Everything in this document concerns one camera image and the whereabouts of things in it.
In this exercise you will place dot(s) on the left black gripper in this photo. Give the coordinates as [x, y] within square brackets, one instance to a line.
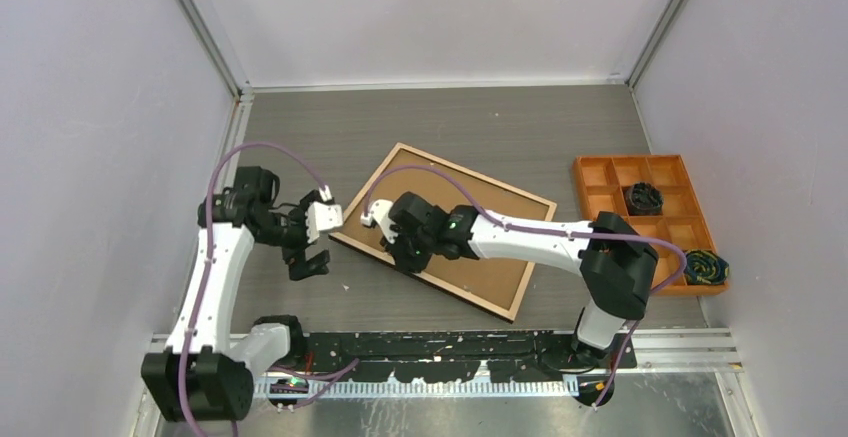
[296, 257]

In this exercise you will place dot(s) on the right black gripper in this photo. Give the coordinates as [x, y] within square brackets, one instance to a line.
[416, 263]

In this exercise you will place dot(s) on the wooden picture frame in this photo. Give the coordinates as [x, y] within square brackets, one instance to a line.
[444, 232]

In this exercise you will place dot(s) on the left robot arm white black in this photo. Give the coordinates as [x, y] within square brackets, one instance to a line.
[201, 375]

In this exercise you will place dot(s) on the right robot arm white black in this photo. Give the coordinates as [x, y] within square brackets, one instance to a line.
[616, 264]

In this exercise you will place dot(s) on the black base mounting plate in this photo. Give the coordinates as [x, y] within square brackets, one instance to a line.
[444, 357]

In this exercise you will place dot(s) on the black rolled tie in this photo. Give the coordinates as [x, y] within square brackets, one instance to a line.
[643, 199]

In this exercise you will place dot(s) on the orange compartment tray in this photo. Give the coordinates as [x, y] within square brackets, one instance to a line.
[601, 183]

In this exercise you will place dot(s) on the blue yellow rolled tie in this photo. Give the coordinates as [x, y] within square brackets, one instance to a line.
[706, 268]

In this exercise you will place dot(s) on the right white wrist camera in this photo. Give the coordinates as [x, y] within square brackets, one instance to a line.
[377, 215]

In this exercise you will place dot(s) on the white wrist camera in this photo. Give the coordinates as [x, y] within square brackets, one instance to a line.
[377, 215]
[323, 215]

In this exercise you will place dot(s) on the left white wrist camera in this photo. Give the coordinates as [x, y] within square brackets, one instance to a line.
[323, 215]

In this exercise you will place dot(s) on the aluminium front rail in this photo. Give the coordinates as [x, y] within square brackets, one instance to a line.
[663, 353]

